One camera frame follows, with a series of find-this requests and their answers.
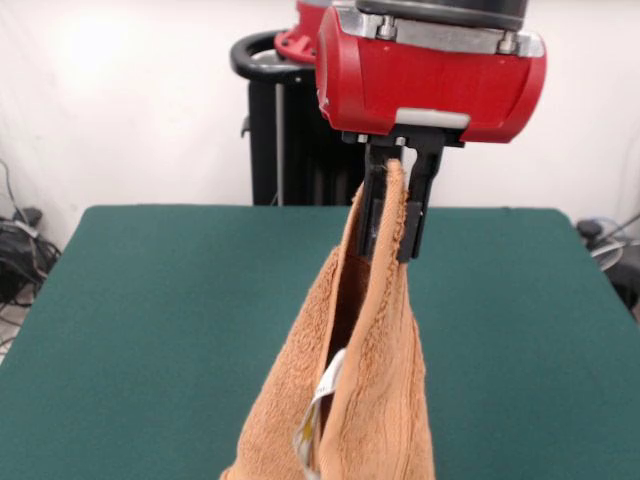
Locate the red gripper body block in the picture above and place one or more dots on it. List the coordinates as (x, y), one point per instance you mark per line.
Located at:
(430, 85)

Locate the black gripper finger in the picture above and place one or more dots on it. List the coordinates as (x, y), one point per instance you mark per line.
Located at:
(422, 200)
(372, 225)

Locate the tan terry towel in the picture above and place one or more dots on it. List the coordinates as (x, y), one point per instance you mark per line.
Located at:
(380, 375)

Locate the grey round stand base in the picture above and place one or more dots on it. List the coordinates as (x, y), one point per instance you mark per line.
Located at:
(607, 252)

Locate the dark green table cloth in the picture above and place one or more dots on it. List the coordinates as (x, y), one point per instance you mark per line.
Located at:
(125, 325)

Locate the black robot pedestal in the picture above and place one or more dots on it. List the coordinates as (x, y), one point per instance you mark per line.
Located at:
(270, 150)

